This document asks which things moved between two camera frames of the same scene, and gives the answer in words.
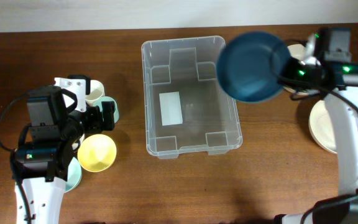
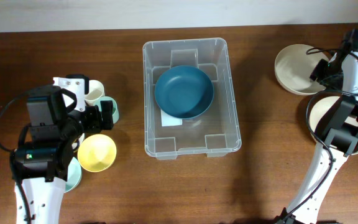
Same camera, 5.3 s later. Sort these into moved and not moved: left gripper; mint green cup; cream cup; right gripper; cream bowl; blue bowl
Moved: right gripper; blue bowl
Not moved: mint green cup; cream bowl; cream cup; left gripper
